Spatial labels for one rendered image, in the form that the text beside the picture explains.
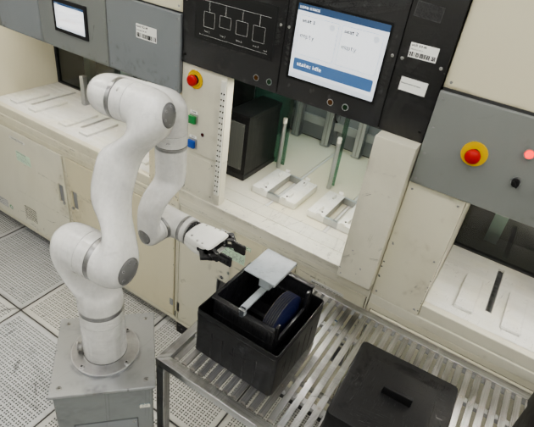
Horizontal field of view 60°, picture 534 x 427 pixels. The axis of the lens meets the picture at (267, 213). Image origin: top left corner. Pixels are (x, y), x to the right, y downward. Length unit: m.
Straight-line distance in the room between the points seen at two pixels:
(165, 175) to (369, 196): 0.61
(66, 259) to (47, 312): 1.51
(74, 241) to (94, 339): 0.30
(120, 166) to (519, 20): 0.98
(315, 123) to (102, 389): 1.70
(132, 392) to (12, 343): 1.27
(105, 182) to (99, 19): 0.99
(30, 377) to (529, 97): 2.21
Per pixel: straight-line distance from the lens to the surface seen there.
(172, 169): 1.32
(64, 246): 1.23
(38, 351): 2.56
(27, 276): 2.96
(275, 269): 1.28
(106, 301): 1.29
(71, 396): 1.44
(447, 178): 1.40
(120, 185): 1.14
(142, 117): 1.08
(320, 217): 1.87
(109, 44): 2.00
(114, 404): 1.49
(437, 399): 1.43
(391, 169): 1.39
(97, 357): 1.44
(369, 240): 1.52
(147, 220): 1.36
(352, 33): 1.39
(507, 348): 1.68
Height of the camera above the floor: 1.92
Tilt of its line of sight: 34 degrees down
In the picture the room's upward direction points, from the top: 9 degrees clockwise
